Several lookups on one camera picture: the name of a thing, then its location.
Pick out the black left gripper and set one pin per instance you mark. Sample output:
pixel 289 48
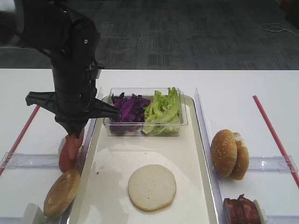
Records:
pixel 73 100

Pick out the red tomato slice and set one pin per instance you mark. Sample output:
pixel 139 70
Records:
pixel 64 163
pixel 74 144

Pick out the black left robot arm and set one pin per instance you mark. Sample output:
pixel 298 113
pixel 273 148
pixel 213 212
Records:
pixel 69 39

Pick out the green lettuce leaves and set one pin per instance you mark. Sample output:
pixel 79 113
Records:
pixel 163 109

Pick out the stack of meat patties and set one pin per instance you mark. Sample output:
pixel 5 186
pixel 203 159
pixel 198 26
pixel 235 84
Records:
pixel 241 211

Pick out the white pusher block patties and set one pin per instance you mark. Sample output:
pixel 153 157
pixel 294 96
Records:
pixel 262 214

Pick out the purple cabbage leaves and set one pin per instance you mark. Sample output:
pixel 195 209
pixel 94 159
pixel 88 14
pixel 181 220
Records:
pixel 131 111

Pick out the left red strip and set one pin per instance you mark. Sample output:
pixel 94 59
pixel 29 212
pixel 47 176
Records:
pixel 22 134

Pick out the red strip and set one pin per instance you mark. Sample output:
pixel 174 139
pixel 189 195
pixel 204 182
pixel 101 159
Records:
pixel 282 150
pixel 22 134

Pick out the toasted bun half left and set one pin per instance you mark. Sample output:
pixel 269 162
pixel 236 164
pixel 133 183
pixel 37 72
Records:
pixel 61 194

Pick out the clear plastic salad container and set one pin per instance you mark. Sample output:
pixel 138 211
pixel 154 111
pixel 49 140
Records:
pixel 147 93

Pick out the silver metal tray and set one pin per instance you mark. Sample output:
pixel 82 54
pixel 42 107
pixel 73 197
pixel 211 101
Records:
pixel 103 198

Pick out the white pusher block left bun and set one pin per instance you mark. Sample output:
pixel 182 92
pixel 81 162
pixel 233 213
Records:
pixel 33 215

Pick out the white bun bottom on tray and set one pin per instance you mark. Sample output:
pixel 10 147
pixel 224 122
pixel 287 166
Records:
pixel 152 187

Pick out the sesame bun top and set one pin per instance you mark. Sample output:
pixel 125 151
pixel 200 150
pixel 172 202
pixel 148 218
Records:
pixel 224 152

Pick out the plain bun half right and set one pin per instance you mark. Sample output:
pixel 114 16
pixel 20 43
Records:
pixel 242 161

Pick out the right red strip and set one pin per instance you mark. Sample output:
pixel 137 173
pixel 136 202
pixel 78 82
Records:
pixel 282 150

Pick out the left clear long rail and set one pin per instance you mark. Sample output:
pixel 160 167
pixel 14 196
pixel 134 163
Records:
pixel 86 145

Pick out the clear long rail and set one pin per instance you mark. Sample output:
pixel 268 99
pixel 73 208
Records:
pixel 220 213
pixel 86 145

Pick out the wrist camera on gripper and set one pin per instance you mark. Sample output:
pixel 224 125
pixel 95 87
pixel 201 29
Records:
pixel 94 69

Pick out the upper left clear cross rail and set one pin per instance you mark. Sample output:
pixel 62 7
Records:
pixel 20 160

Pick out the clear cross rail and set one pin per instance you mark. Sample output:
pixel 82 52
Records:
pixel 283 219
pixel 284 164
pixel 10 220
pixel 20 160

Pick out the lower left clear cross rail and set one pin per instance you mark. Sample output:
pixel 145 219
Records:
pixel 10 220

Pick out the right clear long rail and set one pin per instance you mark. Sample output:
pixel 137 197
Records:
pixel 220 213

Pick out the upper right clear cross rail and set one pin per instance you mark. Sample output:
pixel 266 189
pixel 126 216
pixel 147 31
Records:
pixel 284 164

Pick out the lower right clear cross rail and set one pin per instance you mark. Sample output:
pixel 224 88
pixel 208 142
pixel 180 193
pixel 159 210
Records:
pixel 283 219

